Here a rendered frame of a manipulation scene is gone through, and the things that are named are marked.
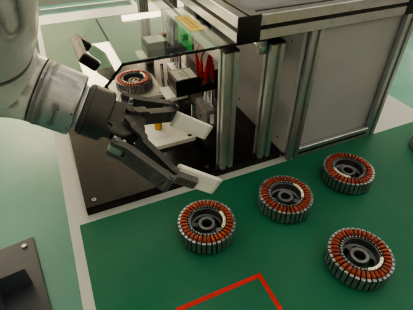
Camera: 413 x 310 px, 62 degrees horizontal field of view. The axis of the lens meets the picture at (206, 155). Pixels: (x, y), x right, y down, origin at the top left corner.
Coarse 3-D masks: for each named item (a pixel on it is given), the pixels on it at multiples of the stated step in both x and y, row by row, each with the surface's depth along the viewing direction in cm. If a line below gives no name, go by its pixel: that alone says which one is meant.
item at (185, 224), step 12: (192, 204) 69; (204, 204) 69; (216, 204) 69; (180, 216) 67; (192, 216) 68; (204, 216) 70; (216, 216) 69; (228, 216) 67; (180, 228) 65; (192, 228) 65; (204, 228) 66; (216, 228) 67; (228, 228) 64; (192, 240) 63; (204, 240) 62; (216, 240) 63; (228, 240) 64; (204, 252) 63
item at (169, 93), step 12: (168, 72) 85; (180, 72) 85; (192, 72) 85; (216, 72) 90; (168, 84) 87; (180, 84) 82; (192, 84) 83; (204, 84) 85; (216, 84) 86; (168, 96) 84; (180, 96) 83; (204, 96) 93
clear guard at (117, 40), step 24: (96, 24) 70; (120, 24) 69; (144, 24) 69; (168, 24) 69; (96, 48) 65; (120, 48) 60; (144, 48) 60; (168, 48) 60; (192, 48) 60; (216, 48) 61; (96, 72) 61
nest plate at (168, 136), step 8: (152, 128) 90; (168, 128) 90; (152, 136) 88; (160, 136) 88; (168, 136) 88; (176, 136) 88; (184, 136) 88; (192, 136) 88; (160, 144) 85; (168, 144) 85; (176, 144) 86
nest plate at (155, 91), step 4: (152, 76) 113; (152, 80) 111; (112, 84) 109; (156, 84) 109; (108, 88) 109; (112, 88) 107; (116, 88) 107; (152, 88) 107; (156, 88) 107; (116, 92) 105; (120, 92) 105; (144, 92) 105; (148, 92) 105; (152, 92) 105; (156, 92) 105; (160, 92) 105; (144, 96) 103; (148, 96) 103; (152, 96) 103; (156, 96) 104; (160, 96) 105; (116, 100) 101
